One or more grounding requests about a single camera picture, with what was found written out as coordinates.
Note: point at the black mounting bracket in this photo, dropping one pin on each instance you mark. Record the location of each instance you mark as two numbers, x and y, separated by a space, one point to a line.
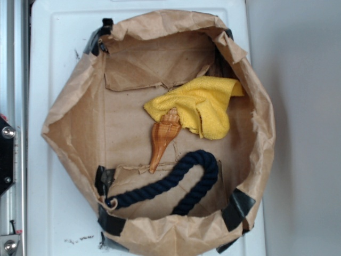
6 155

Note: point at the aluminium frame rail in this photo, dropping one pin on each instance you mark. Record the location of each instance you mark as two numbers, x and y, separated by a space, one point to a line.
14 78

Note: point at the yellow microfiber cloth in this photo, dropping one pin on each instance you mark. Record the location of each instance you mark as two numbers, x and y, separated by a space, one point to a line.
201 103

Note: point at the orange conch seashell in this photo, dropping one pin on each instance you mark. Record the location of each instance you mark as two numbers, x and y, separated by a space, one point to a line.
162 134

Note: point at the white plastic tray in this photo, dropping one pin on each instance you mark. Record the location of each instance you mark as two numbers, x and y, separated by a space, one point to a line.
59 219

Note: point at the brown paper bag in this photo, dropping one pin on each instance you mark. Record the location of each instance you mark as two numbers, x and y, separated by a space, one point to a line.
204 194

